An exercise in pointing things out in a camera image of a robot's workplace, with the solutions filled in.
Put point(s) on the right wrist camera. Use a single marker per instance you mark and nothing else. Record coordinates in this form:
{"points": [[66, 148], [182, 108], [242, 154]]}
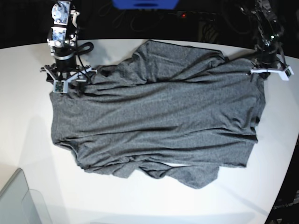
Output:
{"points": [[60, 86]]}

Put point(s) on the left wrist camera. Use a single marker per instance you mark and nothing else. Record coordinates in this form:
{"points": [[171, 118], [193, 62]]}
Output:
{"points": [[286, 73]]}

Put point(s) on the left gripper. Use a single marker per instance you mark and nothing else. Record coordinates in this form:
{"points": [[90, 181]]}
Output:
{"points": [[265, 70]]}

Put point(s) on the black power strip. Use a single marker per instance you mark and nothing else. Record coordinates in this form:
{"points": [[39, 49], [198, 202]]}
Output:
{"points": [[196, 15]]}

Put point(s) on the translucent grey tray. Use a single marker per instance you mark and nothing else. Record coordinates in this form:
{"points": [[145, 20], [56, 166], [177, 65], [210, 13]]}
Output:
{"points": [[21, 205]]}

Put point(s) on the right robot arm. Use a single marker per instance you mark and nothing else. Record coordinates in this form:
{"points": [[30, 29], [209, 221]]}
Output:
{"points": [[63, 36]]}

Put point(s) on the grey t-shirt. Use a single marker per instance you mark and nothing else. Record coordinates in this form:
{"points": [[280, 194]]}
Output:
{"points": [[168, 110]]}

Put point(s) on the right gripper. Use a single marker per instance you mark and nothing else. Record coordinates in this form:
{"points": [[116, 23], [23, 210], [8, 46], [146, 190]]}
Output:
{"points": [[77, 76]]}

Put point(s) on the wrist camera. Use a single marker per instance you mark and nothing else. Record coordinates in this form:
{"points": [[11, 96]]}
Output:
{"points": [[60, 86], [286, 73]]}

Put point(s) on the blue plastic bin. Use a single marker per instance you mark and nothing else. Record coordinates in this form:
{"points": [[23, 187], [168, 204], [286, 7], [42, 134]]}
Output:
{"points": [[145, 4]]}

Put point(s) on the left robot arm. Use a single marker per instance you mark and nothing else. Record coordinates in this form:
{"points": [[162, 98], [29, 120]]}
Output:
{"points": [[269, 56]]}

